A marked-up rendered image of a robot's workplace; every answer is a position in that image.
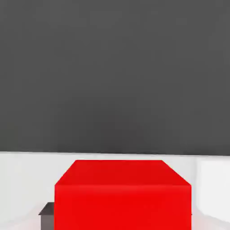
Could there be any small red cube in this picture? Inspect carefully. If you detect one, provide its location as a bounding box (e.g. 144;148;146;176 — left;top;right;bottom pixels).
54;159;192;230

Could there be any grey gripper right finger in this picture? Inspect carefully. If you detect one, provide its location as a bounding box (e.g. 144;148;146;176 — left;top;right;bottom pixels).
190;212;221;230

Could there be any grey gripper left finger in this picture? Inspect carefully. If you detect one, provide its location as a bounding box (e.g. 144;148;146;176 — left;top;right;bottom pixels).
12;202;55;230

